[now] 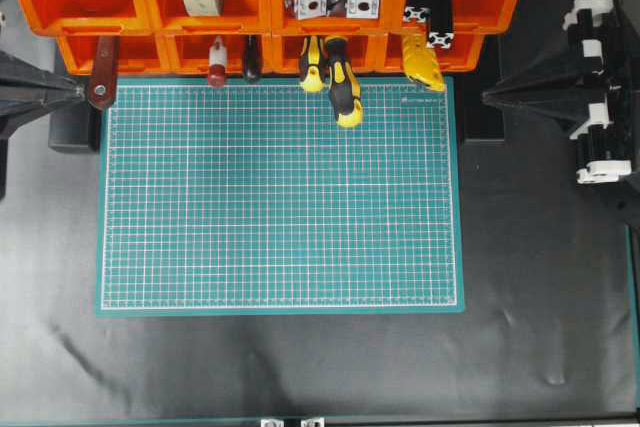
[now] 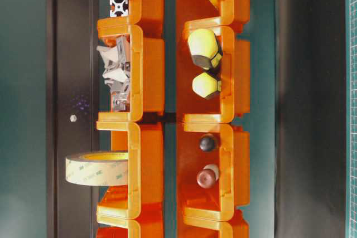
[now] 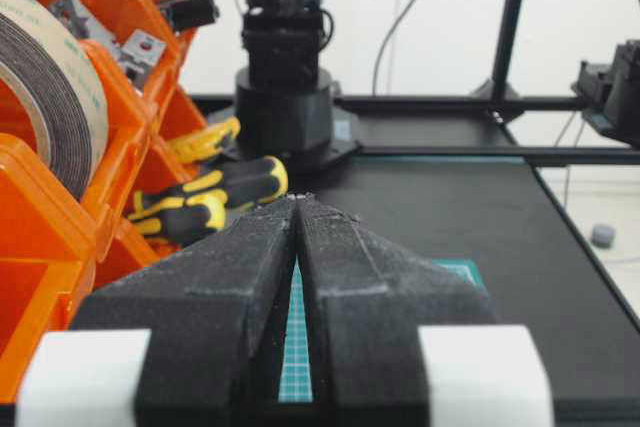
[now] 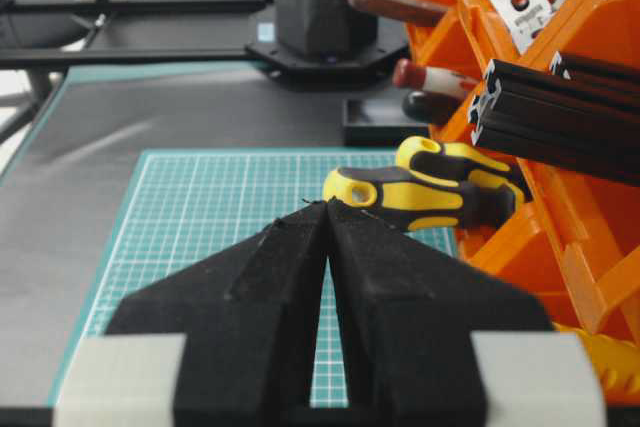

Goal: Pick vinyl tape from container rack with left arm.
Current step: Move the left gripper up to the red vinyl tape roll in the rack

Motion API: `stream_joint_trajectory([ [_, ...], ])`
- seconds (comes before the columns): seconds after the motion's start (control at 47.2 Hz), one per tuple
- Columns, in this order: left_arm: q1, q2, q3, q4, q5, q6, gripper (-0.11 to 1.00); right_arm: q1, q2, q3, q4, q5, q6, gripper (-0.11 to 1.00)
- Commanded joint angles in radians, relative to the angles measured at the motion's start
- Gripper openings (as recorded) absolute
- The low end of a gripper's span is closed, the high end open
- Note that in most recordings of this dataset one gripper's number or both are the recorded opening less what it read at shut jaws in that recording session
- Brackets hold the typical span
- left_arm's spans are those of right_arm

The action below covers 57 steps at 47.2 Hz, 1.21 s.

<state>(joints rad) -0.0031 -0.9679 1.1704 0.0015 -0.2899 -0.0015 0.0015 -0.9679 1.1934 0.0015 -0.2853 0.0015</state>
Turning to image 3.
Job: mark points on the grey corner bracket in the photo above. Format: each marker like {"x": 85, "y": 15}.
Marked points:
{"x": 83, "y": 25}
{"x": 139, "y": 55}

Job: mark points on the green cutting mat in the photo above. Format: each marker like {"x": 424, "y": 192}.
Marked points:
{"x": 300, "y": 337}

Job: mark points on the yellow black screwdriver short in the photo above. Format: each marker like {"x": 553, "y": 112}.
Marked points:
{"x": 180, "y": 221}

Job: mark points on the double-sided tape roll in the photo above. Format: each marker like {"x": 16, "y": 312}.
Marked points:
{"x": 56, "y": 84}

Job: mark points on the black aluminium extrusion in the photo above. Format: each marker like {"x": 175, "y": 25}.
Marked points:
{"x": 182, "y": 15}

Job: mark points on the orange plastic container rack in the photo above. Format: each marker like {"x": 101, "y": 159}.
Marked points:
{"x": 55, "y": 249}

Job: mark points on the small grey cap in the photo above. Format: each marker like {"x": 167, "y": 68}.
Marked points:
{"x": 603, "y": 235}

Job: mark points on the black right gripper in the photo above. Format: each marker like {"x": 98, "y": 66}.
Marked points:
{"x": 611, "y": 94}

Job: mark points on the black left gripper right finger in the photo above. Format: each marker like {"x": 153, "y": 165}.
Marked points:
{"x": 365, "y": 299}

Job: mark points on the black frame post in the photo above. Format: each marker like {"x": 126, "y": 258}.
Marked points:
{"x": 495, "y": 88}

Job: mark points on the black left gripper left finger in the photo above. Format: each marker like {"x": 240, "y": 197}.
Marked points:
{"x": 217, "y": 314}

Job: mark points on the yellow utility knife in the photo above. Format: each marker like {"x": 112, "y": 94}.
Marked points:
{"x": 206, "y": 143}

